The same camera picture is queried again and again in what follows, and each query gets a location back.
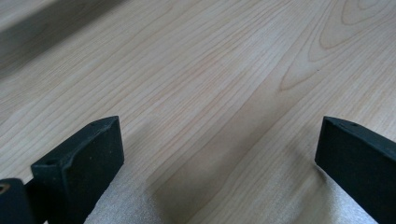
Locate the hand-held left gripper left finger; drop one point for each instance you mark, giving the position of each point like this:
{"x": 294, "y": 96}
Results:
{"x": 81, "y": 168}

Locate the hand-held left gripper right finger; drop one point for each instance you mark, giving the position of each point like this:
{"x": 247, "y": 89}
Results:
{"x": 358, "y": 165}

